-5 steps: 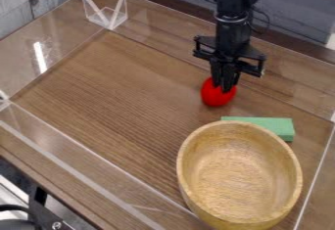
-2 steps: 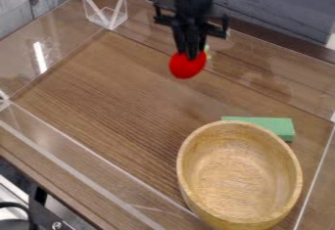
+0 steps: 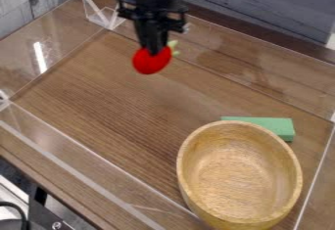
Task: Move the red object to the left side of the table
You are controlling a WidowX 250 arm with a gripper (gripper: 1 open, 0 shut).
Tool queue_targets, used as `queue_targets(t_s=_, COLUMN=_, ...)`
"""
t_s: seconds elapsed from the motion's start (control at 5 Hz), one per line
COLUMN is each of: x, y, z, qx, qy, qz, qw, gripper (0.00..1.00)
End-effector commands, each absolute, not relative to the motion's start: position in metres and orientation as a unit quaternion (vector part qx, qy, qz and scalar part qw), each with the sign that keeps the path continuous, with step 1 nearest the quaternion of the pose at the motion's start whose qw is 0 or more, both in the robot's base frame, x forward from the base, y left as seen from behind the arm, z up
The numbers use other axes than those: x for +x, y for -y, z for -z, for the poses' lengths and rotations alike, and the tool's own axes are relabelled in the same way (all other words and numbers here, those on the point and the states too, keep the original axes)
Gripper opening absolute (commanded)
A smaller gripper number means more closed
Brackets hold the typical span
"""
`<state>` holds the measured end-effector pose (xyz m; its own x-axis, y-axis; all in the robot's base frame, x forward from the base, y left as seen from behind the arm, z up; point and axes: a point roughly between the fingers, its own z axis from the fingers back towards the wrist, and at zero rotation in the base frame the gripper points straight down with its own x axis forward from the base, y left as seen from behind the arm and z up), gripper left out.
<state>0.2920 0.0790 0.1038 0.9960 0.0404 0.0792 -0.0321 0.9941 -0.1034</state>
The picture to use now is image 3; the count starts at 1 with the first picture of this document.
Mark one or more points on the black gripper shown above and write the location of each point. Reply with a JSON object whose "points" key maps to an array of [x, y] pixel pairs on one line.
{"points": [[167, 16]]}

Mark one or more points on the oval wooden bowl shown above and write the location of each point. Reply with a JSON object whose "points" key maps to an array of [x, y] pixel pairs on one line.
{"points": [[239, 175]]}

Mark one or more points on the clear acrylic corner bracket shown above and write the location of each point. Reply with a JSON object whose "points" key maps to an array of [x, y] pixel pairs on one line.
{"points": [[104, 17]]}

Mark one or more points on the red plush strawberry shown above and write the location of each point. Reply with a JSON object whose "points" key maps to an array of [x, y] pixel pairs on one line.
{"points": [[148, 64]]}

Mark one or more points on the clear acrylic front wall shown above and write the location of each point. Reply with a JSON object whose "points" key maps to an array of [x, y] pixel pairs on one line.
{"points": [[100, 191]]}

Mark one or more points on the black metal table bracket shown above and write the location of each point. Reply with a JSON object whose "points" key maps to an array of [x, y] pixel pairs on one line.
{"points": [[43, 219]]}

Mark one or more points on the green foam block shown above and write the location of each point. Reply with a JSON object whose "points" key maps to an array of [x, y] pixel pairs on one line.
{"points": [[279, 125]]}

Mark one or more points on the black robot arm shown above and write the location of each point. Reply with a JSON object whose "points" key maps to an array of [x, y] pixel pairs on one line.
{"points": [[155, 18]]}

